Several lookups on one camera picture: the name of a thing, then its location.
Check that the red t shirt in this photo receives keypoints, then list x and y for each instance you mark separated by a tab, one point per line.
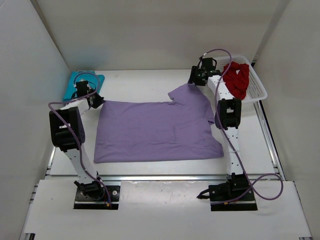
236	79

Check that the teal t shirt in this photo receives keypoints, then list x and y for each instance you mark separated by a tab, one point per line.
76	76

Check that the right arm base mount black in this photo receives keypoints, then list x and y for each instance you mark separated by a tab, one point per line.
226	198

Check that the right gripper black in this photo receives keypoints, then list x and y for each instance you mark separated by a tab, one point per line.
195	79

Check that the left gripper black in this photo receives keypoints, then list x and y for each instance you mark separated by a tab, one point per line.
100	101

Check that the lavender t shirt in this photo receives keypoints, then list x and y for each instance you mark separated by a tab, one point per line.
174	130

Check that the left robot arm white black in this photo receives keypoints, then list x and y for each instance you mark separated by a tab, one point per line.
68	134

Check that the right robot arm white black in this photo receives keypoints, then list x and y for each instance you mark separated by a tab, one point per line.
228	111

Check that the white plastic basket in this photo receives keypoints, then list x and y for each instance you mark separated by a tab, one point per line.
255	91

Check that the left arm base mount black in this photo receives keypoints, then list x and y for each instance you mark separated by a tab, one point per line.
100	200

